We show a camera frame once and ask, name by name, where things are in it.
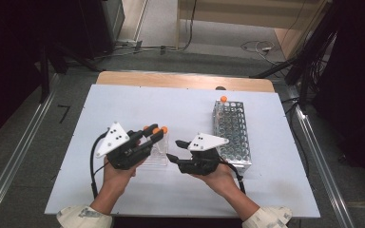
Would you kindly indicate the person's left hand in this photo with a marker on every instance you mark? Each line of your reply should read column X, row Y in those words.
column 117, row 180

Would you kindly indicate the person's right hand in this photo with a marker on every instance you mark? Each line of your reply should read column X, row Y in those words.
column 223, row 182

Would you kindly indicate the black cabinet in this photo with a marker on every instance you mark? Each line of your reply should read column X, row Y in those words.
column 98, row 25

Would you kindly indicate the black metal stand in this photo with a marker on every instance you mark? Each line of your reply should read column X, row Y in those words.
column 303, row 91
column 44, row 79

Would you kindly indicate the dark curtain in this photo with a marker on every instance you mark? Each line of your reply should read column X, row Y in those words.
column 358, row 95
column 6, row 63

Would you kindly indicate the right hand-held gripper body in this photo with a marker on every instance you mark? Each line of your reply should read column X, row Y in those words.
column 207, row 142

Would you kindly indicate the light wooden cabinet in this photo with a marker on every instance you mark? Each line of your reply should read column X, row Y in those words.
column 250, row 14

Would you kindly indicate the aluminium floor rail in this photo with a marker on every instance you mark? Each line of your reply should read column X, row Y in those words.
column 311, row 139
column 17, row 152

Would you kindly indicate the dark table grommet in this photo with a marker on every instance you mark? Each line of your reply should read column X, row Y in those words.
column 220, row 88

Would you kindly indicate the person's left sleeve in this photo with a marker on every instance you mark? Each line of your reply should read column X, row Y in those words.
column 82, row 218

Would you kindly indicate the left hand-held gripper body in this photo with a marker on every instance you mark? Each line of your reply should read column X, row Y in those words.
column 114, row 139

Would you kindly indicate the metal test tube rack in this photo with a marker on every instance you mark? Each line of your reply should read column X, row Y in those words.
column 234, row 126

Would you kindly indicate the person's right sleeve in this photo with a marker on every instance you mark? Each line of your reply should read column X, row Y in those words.
column 269, row 218

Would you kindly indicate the person's sleeve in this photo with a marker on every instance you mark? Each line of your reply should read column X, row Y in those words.
column 82, row 218
column 269, row 218

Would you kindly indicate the clear plastic tube rack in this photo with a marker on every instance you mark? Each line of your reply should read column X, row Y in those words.
column 160, row 155

